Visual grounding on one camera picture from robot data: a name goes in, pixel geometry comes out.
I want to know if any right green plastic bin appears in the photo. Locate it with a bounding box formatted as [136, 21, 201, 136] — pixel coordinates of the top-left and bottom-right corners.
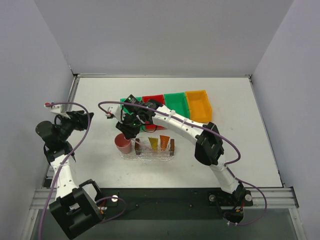
[163, 92, 190, 119]

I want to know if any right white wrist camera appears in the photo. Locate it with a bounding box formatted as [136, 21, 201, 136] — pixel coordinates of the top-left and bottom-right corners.
[105, 104, 126, 124]

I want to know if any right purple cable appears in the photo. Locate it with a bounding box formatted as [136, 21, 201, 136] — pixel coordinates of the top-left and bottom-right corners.
[97, 100, 269, 227]

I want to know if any pink plastic cup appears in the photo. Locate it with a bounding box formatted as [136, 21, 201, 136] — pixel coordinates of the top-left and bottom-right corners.
[114, 133, 132, 154]

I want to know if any front aluminium rail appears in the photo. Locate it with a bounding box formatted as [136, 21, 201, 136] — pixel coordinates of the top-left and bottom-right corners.
[29, 187, 299, 210]

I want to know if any red plastic bin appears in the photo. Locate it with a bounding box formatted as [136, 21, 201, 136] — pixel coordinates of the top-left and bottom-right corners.
[142, 94, 165, 132]

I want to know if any brown tray handle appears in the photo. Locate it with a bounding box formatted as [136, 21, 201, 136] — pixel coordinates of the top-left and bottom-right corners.
[169, 138, 175, 156]
[134, 138, 142, 155]

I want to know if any orange plastic bin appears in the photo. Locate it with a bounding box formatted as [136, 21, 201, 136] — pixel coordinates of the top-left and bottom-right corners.
[185, 90, 213, 123]

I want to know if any yellow toothpaste tube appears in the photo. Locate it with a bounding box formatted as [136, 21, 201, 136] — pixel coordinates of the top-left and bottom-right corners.
[148, 137, 159, 151]

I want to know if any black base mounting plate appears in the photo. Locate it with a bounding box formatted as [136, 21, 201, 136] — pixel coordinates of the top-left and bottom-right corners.
[101, 187, 253, 220]

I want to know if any white toothbrush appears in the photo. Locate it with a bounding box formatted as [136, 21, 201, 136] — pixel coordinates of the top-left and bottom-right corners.
[133, 139, 153, 151]

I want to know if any aluminium table edge rail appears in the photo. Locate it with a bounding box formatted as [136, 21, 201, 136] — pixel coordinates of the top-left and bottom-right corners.
[69, 74, 253, 100]

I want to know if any clear textured glass tray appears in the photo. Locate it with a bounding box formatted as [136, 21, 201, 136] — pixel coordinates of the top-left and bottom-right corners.
[118, 137, 175, 162]

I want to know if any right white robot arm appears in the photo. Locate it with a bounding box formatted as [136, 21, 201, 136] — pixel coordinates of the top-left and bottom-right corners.
[110, 95, 246, 202]

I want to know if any orange toothpaste tube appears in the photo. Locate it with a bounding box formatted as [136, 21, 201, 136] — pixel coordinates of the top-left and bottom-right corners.
[159, 135, 170, 151]

